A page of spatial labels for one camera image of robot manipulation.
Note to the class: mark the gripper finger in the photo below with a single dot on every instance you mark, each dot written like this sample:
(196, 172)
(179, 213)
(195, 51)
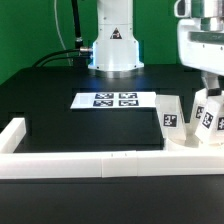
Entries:
(211, 83)

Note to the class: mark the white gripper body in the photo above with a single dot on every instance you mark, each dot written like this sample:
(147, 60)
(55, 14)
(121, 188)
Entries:
(199, 49)

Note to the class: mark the white marker tag plate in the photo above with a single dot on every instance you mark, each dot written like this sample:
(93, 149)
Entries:
(114, 100)

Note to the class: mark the white U-shaped fence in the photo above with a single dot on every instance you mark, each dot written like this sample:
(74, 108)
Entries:
(15, 165)

